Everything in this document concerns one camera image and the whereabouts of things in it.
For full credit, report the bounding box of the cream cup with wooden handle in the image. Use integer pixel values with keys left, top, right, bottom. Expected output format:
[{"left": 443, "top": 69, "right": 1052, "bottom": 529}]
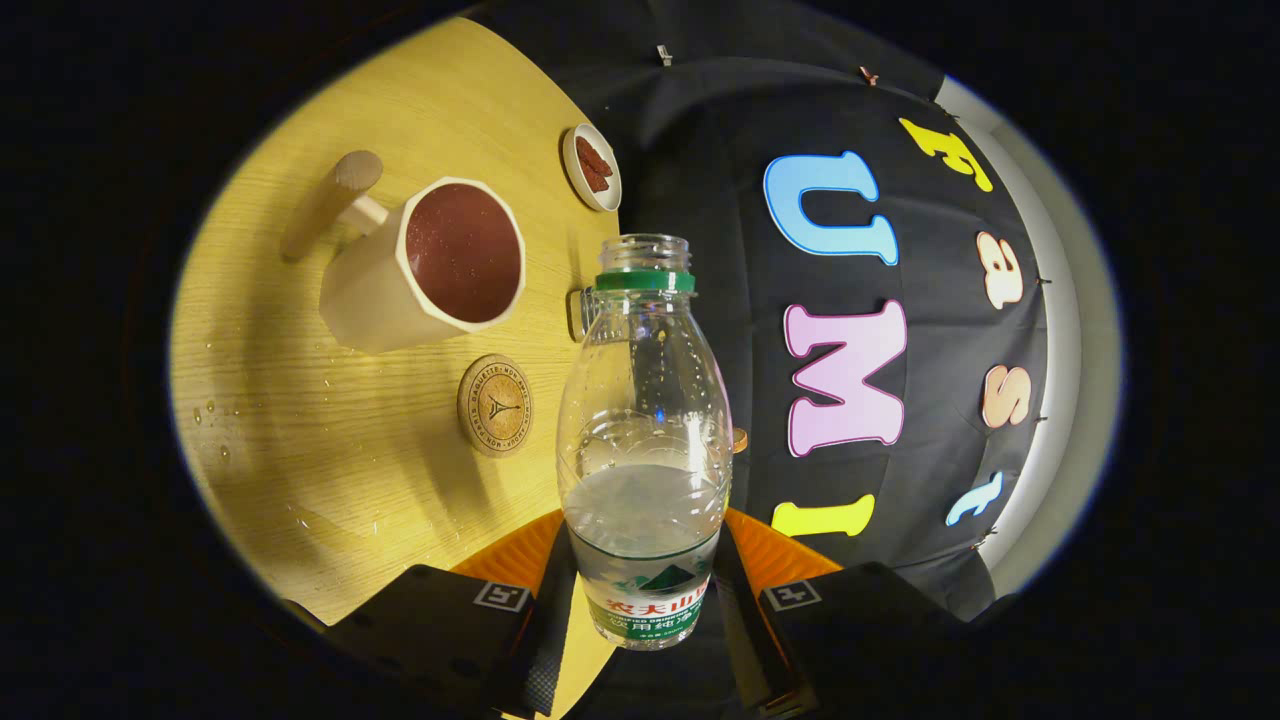
[{"left": 280, "top": 150, "right": 528, "bottom": 356}]

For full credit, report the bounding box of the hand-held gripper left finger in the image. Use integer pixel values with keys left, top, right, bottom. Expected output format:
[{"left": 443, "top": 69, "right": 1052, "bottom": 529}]
[{"left": 283, "top": 508, "right": 579, "bottom": 719}]

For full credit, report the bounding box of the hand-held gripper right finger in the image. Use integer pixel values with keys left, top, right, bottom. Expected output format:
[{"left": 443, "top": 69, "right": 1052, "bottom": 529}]
[{"left": 710, "top": 507, "right": 1016, "bottom": 719}]

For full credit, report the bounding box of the small white plate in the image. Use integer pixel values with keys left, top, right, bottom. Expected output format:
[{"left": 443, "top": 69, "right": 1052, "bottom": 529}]
[{"left": 561, "top": 122, "right": 623, "bottom": 213}]

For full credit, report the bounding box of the clear plastic juice bottle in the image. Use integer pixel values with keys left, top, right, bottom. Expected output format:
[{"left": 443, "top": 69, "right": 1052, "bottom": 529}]
[{"left": 556, "top": 233, "right": 734, "bottom": 651}]

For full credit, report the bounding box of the wooden table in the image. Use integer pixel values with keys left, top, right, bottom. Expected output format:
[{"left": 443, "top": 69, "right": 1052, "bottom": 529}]
[{"left": 168, "top": 15, "right": 626, "bottom": 720}]

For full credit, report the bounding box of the clear patterned drinking glass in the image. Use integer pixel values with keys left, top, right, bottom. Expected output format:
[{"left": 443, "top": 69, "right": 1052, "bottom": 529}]
[{"left": 567, "top": 287, "right": 601, "bottom": 343}]

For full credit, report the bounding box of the round cork coaster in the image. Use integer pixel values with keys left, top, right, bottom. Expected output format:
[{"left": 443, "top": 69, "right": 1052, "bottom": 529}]
[{"left": 457, "top": 354, "right": 535, "bottom": 458}]

